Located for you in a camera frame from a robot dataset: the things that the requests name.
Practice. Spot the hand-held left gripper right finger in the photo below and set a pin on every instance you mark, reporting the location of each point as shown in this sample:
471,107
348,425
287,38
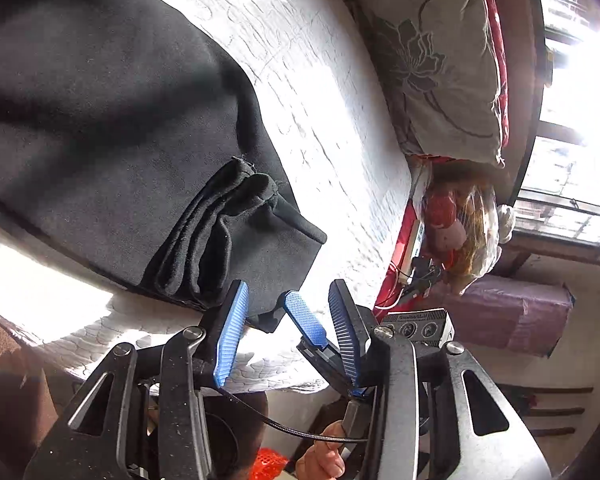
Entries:
344,335

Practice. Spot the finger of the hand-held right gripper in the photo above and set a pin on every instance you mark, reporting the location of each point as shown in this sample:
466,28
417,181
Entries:
305,322

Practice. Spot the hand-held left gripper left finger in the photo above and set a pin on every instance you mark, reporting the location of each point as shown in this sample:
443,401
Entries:
232,330

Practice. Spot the black pants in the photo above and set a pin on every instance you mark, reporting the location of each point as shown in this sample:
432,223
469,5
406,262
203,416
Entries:
105,135

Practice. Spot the person's right hand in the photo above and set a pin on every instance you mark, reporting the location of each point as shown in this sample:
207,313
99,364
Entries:
322,460

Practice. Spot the white power strip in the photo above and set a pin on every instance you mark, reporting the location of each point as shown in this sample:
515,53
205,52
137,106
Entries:
414,241

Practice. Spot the pink wrapped box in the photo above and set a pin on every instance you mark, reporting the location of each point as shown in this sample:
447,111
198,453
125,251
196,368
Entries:
515,317

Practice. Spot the clear plastic bag of toys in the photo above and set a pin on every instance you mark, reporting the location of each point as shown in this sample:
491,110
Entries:
460,230

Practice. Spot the orange plastic basket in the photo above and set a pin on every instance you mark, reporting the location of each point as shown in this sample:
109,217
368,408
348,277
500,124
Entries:
269,464

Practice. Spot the white quilted mattress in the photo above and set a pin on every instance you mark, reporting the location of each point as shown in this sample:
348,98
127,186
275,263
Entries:
320,125

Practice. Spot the window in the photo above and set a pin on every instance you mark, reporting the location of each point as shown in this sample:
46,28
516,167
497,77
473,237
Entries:
575,135

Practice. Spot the dark wooden headboard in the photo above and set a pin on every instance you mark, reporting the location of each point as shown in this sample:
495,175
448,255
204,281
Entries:
527,85

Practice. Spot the grey floral pillow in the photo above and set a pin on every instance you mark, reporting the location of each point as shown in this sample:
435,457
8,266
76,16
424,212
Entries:
430,60

